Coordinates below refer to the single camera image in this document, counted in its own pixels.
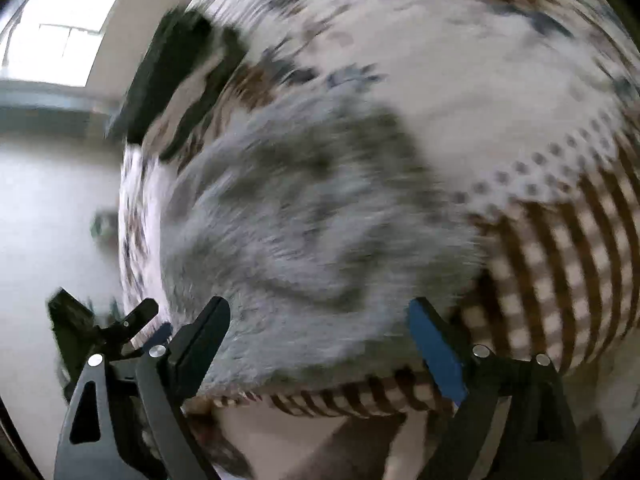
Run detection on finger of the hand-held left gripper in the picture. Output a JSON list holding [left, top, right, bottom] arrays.
[[102, 298, 159, 358], [142, 322, 174, 356]]

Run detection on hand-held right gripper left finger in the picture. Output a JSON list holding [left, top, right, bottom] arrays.
[[54, 296, 232, 480]]

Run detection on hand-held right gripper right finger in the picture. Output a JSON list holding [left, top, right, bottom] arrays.
[[407, 297, 583, 480]]

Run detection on grey fleece pants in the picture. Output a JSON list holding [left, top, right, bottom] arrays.
[[160, 95, 488, 396]]

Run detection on dark folded garment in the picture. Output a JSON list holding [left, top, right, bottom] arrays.
[[125, 10, 213, 145]]

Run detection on beige folded cloth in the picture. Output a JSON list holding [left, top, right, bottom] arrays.
[[187, 50, 223, 96]]

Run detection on floral printed blanket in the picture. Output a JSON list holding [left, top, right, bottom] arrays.
[[117, 0, 640, 418]]

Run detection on dark green folded cloth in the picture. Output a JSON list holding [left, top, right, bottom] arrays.
[[165, 27, 249, 161]]

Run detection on window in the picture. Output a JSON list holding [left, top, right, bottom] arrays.
[[0, 0, 146, 92]]

